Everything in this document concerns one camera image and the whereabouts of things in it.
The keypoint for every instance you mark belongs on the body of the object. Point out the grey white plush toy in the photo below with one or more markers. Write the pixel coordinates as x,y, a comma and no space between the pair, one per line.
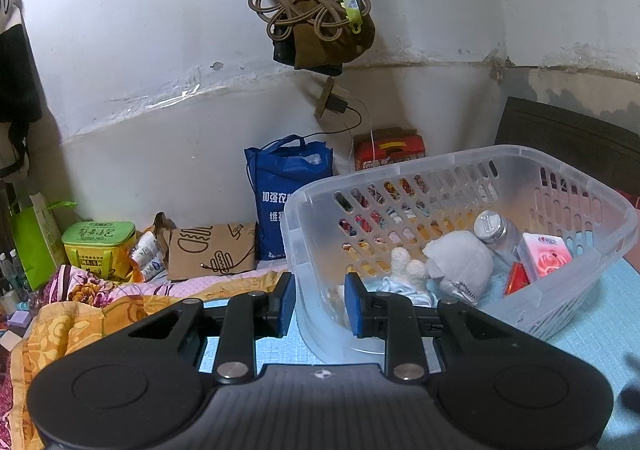
461,263

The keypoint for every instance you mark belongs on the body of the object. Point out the dark wooden headboard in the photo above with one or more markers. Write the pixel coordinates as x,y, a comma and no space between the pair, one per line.
605,151

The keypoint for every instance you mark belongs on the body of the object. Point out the black charger with cable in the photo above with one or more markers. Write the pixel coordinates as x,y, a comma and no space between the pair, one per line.
339,105

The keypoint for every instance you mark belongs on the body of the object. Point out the white tube packs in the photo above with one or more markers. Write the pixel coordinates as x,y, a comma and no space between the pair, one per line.
146,258

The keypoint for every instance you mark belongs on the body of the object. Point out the red gift carton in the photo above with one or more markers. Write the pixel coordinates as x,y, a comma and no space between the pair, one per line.
387,146

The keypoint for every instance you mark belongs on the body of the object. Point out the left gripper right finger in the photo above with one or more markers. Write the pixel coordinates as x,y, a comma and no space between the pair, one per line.
491,382

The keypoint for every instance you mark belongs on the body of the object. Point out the orange floral blanket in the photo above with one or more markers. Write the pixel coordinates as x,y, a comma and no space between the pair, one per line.
79,310

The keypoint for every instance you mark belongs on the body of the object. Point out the black hanging garment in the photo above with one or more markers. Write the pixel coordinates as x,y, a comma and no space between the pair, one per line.
21,93

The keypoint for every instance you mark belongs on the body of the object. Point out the pink red tissue pack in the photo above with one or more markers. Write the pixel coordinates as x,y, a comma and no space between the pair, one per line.
536,257

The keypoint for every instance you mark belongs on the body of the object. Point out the clear plastic perforated basket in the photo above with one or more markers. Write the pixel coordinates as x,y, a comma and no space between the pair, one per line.
352,223

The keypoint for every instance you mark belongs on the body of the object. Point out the green paper bag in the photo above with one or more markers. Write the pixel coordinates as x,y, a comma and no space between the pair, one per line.
37,238

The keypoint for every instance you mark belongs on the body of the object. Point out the small cream plush toy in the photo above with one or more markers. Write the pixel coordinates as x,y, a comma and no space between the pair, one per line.
407,271

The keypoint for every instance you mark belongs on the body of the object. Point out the blue tote bag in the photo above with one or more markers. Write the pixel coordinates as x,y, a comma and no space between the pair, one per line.
275,172

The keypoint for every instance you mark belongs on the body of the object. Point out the light blue mat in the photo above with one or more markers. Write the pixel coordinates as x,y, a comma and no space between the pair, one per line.
604,332

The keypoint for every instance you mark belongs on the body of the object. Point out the brown paper burger bag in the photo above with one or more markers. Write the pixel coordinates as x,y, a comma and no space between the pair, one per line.
204,251

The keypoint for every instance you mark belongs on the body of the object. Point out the green yellow lidded box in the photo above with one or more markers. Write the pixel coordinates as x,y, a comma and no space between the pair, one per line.
101,248

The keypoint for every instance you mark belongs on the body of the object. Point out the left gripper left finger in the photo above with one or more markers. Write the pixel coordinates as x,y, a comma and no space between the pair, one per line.
148,385

